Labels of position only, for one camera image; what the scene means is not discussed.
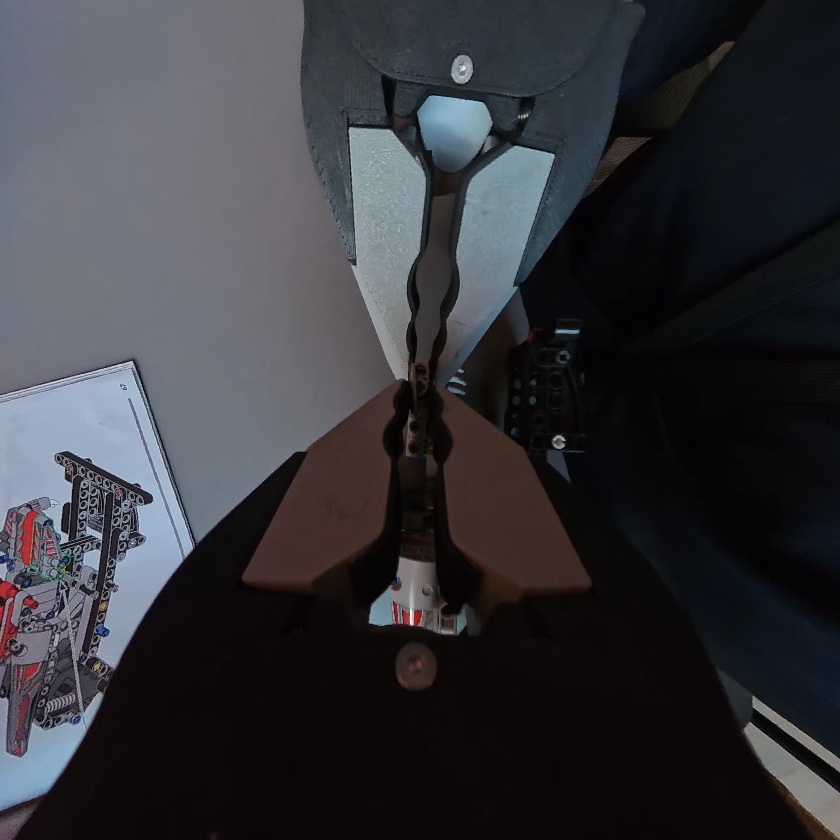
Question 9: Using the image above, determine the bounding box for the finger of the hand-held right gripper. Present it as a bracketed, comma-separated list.
[346, 123, 434, 382]
[432, 130, 565, 389]

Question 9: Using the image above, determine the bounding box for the partly built lego truck model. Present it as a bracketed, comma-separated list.
[367, 318, 589, 637]

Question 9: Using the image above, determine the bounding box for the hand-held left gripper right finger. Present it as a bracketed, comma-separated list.
[428, 386, 593, 613]

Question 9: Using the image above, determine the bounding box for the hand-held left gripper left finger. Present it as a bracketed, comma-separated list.
[243, 379, 412, 611]

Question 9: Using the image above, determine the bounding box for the open lego instruction booklet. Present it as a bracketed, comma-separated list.
[0, 359, 197, 813]

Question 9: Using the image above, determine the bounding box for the person's dark jacket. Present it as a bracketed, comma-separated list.
[518, 0, 840, 729]

